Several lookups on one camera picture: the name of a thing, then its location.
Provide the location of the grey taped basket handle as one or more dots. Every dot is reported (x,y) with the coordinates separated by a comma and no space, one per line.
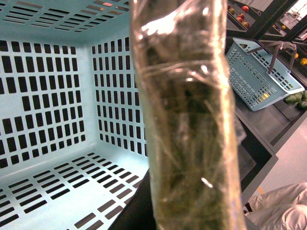
(189,113)

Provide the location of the light blue plastic basket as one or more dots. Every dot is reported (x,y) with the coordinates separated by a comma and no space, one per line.
(72,144)

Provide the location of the white padded jacket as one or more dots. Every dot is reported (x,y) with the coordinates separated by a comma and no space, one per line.
(284,208)

